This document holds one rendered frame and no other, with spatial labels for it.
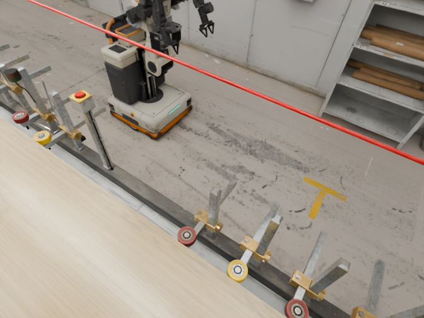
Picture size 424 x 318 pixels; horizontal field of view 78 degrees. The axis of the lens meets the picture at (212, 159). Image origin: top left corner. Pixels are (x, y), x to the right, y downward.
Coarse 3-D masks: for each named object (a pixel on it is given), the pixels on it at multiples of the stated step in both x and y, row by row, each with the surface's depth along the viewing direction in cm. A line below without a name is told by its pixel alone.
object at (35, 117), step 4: (80, 88) 180; (72, 92) 176; (68, 96) 174; (64, 100) 171; (68, 100) 174; (52, 104) 167; (48, 108) 165; (36, 112) 162; (32, 116) 159; (36, 116) 160; (28, 120) 157; (32, 120) 159; (36, 120) 161; (20, 124) 157; (24, 124) 156; (28, 124) 158
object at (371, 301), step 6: (378, 264) 112; (384, 264) 112; (378, 270) 111; (384, 270) 111; (372, 276) 111; (378, 276) 109; (372, 282) 108; (378, 282) 107; (372, 288) 106; (378, 288) 106; (372, 294) 104; (378, 294) 104; (366, 300) 105; (372, 300) 103; (366, 306) 103; (372, 306) 102; (372, 312) 100
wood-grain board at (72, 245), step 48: (0, 144) 138; (0, 192) 119; (48, 192) 121; (96, 192) 122; (0, 240) 105; (48, 240) 106; (96, 240) 107; (144, 240) 108; (0, 288) 94; (48, 288) 95; (96, 288) 96; (144, 288) 96; (192, 288) 97; (240, 288) 98
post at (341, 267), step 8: (336, 264) 86; (344, 264) 84; (328, 272) 91; (336, 272) 87; (344, 272) 84; (320, 280) 97; (328, 280) 93; (312, 288) 104; (320, 288) 100; (304, 296) 112
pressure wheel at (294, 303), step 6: (294, 300) 96; (300, 300) 96; (288, 306) 94; (294, 306) 95; (300, 306) 95; (306, 306) 95; (288, 312) 93; (294, 312) 93; (300, 312) 93; (306, 312) 93
